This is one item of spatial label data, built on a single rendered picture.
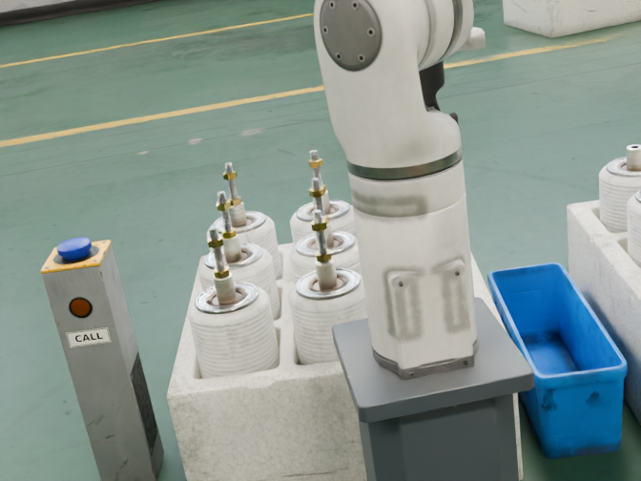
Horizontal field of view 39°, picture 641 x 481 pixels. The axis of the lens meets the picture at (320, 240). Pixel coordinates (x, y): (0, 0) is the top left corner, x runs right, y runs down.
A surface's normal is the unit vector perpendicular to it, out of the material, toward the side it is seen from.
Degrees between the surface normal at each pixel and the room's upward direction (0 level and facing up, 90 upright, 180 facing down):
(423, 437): 90
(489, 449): 90
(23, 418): 0
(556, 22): 90
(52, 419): 0
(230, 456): 90
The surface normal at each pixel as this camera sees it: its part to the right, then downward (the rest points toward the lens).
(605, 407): 0.03, 0.42
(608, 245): -0.14, -0.91
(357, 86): -0.62, 0.42
